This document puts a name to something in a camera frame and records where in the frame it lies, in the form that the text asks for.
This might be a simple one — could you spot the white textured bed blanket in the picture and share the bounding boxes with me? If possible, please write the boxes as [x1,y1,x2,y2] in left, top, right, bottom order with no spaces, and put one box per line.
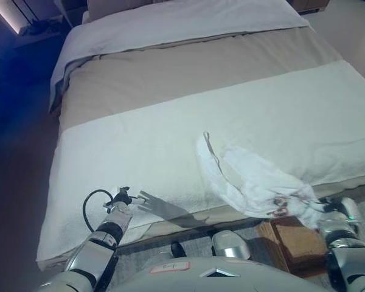
[36,59,365,263]

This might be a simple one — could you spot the brown wooden nightstand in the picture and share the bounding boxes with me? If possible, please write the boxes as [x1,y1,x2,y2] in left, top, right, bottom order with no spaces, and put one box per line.
[291,0,331,13]

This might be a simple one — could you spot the white lit frame strip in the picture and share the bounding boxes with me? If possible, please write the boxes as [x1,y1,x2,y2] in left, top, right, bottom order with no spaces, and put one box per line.
[0,0,24,35]

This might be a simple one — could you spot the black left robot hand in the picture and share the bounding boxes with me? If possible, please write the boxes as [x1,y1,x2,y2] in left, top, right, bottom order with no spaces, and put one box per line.
[110,186,150,211]

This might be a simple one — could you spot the silver robot torso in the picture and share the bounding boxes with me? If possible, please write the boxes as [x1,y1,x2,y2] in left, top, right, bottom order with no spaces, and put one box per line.
[30,254,338,292]

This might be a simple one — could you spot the white garment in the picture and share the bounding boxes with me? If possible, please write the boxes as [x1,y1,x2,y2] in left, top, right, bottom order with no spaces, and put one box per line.
[195,131,327,229]

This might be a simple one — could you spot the grey striped rug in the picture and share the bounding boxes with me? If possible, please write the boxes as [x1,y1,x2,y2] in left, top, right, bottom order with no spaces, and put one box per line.
[114,199,365,292]

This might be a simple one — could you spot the brown bed frame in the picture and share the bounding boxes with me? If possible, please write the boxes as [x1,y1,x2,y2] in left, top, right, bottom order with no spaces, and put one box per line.
[117,181,365,246]

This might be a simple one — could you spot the red-bordered white label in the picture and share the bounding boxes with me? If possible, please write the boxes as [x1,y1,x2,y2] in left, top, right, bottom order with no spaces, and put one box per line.
[148,260,192,274]

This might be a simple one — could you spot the silver right robot leg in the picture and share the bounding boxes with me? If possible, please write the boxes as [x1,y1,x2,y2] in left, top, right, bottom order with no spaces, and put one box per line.
[211,229,252,261]

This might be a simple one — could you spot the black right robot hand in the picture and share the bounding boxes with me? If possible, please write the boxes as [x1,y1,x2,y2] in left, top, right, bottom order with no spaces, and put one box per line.
[318,196,340,214]

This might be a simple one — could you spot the brown wicker basket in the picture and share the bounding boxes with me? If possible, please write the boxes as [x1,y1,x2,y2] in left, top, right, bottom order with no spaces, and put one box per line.
[257,214,330,275]

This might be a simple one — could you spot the white folded top sheet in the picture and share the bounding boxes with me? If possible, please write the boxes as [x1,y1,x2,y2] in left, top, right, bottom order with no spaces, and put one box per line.
[48,0,310,114]

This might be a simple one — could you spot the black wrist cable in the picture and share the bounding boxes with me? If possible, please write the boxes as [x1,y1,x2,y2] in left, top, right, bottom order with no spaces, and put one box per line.
[82,189,115,235]

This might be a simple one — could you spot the beige duvet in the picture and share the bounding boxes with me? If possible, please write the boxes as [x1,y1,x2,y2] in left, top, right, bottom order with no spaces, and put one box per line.
[58,26,344,135]

